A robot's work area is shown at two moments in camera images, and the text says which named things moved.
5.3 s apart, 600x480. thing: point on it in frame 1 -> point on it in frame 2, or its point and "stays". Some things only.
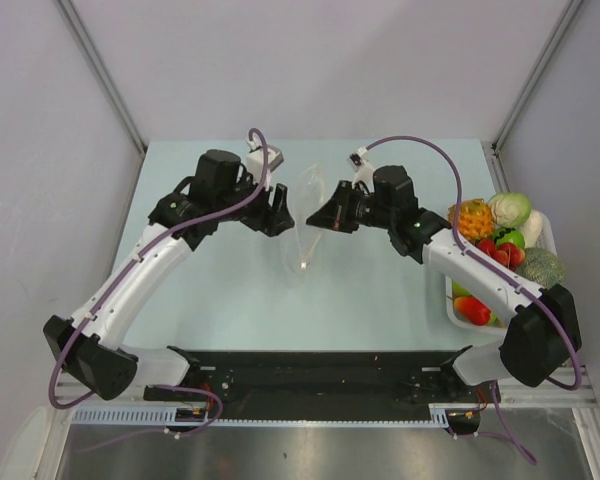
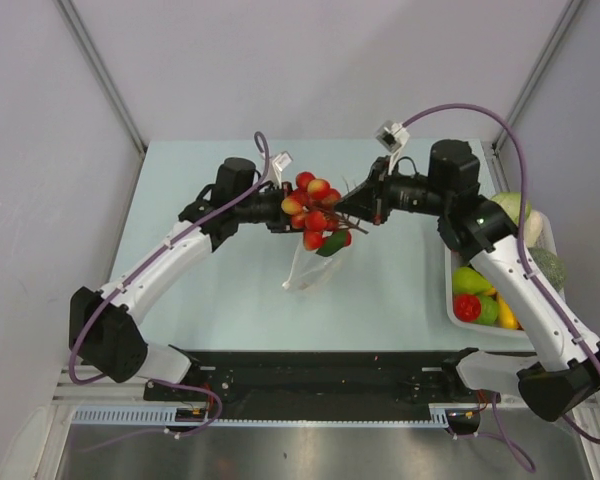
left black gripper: x=271 y=220 stays
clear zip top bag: x=310 y=201 -> x=310 y=269
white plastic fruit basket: x=547 y=242 stays
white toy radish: x=536 y=231 stays
